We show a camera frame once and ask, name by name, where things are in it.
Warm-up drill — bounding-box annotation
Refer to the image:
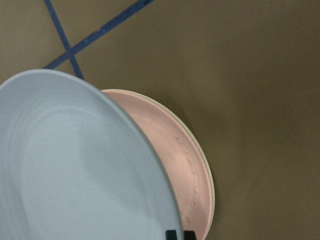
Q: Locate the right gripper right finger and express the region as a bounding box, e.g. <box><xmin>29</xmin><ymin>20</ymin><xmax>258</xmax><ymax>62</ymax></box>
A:
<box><xmin>183</xmin><ymin>230</ymin><xmax>196</xmax><ymax>240</ymax></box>

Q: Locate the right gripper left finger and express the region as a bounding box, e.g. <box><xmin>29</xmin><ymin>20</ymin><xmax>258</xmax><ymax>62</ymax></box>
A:
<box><xmin>165</xmin><ymin>229</ymin><xmax>177</xmax><ymax>240</ymax></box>

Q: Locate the pink plate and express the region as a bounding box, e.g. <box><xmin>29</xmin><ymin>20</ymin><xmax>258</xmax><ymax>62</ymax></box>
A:
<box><xmin>101</xmin><ymin>88</ymin><xmax>213</xmax><ymax>240</ymax></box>

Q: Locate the blue plate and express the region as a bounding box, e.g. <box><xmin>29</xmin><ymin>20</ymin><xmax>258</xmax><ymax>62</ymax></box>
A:
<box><xmin>0</xmin><ymin>69</ymin><xmax>184</xmax><ymax>240</ymax></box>

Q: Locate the cream plate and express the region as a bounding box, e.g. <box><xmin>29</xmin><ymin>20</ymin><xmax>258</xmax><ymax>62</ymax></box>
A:
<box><xmin>134</xmin><ymin>91</ymin><xmax>216</xmax><ymax>233</ymax></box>

